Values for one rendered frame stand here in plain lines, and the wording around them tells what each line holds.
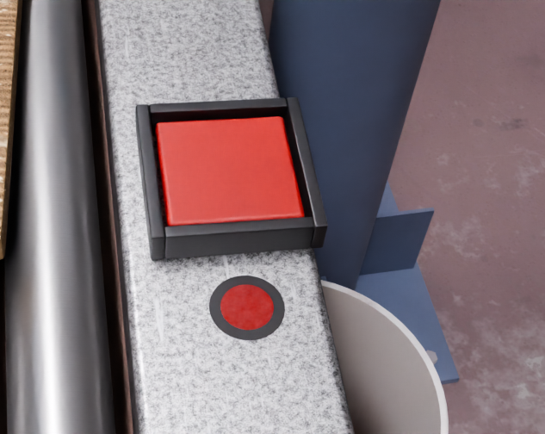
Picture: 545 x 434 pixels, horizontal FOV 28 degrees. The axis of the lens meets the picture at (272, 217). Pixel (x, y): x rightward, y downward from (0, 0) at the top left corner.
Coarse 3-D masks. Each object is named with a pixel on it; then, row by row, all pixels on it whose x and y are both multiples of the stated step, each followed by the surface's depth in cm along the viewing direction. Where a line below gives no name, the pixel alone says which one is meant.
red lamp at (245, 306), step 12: (240, 288) 46; (252, 288) 46; (228, 300) 45; (240, 300) 45; (252, 300) 45; (264, 300) 46; (228, 312) 45; (240, 312) 45; (252, 312) 45; (264, 312) 45; (240, 324) 45; (252, 324) 45; (264, 324) 45
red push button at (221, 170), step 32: (160, 128) 49; (192, 128) 49; (224, 128) 49; (256, 128) 50; (160, 160) 48; (192, 160) 48; (224, 160) 48; (256, 160) 48; (288, 160) 49; (192, 192) 47; (224, 192) 47; (256, 192) 47; (288, 192) 47; (192, 224) 46
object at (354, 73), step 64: (320, 0) 104; (384, 0) 102; (320, 64) 110; (384, 64) 110; (320, 128) 117; (384, 128) 119; (320, 192) 126; (384, 192) 167; (320, 256) 136; (384, 256) 155
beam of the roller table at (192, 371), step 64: (128, 0) 56; (192, 0) 56; (256, 0) 57; (128, 64) 53; (192, 64) 54; (256, 64) 54; (128, 128) 51; (128, 192) 48; (128, 256) 46; (256, 256) 47; (128, 320) 45; (192, 320) 45; (320, 320) 45; (192, 384) 43; (256, 384) 43; (320, 384) 43
